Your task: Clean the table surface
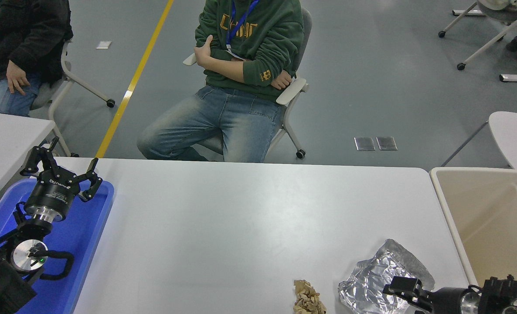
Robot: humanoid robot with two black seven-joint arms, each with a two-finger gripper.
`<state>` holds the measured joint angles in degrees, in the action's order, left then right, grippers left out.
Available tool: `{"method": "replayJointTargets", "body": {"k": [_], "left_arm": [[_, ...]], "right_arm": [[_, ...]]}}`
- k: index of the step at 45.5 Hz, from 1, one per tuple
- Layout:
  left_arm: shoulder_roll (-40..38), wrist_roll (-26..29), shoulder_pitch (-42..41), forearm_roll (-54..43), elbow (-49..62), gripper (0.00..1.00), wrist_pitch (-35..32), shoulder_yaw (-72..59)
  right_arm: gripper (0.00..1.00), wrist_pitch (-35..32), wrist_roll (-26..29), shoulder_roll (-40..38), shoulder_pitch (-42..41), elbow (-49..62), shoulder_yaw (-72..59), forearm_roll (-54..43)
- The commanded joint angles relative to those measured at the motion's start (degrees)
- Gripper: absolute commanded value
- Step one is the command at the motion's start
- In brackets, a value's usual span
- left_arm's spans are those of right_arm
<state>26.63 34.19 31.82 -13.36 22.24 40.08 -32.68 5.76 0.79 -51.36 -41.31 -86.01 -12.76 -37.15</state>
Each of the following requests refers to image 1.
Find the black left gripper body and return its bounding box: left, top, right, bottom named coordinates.
left=25, top=170, right=84, bottom=217

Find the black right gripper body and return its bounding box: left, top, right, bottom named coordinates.
left=430, top=286, right=465, bottom=314

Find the blue lanyard badge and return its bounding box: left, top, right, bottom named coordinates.
left=225, top=0, right=259, bottom=60

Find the person's left hand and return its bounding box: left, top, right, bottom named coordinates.
left=194, top=35, right=214, bottom=68
left=6, top=61, right=31, bottom=96

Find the person's right hand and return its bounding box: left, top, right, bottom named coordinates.
left=270, top=69, right=293, bottom=90

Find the small white table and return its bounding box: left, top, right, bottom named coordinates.
left=0, top=110, right=56, bottom=205

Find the blue plastic tray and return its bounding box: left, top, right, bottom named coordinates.
left=0, top=178, right=115, bottom=314

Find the large pale bin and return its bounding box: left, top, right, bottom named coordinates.
left=429, top=167, right=517, bottom=288

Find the crumpled tan paper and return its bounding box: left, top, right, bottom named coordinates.
left=293, top=280, right=327, bottom=314

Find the white side table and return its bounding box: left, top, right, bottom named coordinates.
left=441, top=111, right=517, bottom=179

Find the grey padded office chair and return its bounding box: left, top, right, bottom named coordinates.
left=183, top=8, right=313, bottom=160

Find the grey seat white-frame chair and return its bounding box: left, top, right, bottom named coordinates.
left=30, top=39, right=116, bottom=157

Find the white-frame wheeled chair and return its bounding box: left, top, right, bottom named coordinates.
left=439, top=0, right=517, bottom=71

